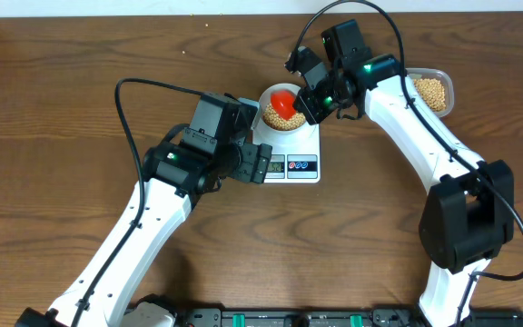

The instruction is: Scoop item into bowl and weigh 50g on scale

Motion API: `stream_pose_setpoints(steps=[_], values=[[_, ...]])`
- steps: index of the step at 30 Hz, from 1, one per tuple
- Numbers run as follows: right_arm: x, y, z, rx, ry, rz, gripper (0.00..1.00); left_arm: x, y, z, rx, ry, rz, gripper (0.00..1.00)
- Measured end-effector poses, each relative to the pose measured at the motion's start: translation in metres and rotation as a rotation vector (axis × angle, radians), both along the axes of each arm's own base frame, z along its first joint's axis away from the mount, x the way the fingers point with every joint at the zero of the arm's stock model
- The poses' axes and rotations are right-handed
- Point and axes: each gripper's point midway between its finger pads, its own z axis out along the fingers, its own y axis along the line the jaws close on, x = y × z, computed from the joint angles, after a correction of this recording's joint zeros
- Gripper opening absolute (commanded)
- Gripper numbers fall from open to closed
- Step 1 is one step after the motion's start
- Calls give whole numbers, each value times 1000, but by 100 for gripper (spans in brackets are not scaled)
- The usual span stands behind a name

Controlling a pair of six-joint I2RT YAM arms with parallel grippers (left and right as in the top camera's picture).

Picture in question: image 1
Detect red plastic measuring scoop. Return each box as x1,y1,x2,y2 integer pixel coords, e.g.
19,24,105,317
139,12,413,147
270,89,296,120

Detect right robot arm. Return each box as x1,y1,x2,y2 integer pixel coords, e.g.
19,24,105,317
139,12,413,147
285,20,516,326

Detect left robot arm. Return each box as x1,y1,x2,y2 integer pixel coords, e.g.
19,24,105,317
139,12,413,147
16,93,271,326

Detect white digital kitchen scale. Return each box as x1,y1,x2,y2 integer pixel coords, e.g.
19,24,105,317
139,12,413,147
252,116,321,183

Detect soybeans in bowl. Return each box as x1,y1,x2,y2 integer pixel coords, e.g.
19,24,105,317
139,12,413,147
262,104,306,131

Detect grey round bowl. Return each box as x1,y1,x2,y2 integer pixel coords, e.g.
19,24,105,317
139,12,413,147
259,84,307,132

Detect soybeans pile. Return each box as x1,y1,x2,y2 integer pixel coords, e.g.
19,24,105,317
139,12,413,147
413,78,447,112

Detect clear plastic container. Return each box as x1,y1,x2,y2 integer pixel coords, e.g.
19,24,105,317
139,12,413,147
407,68,455,117

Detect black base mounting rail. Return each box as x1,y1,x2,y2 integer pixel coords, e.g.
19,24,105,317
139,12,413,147
124,306,523,327

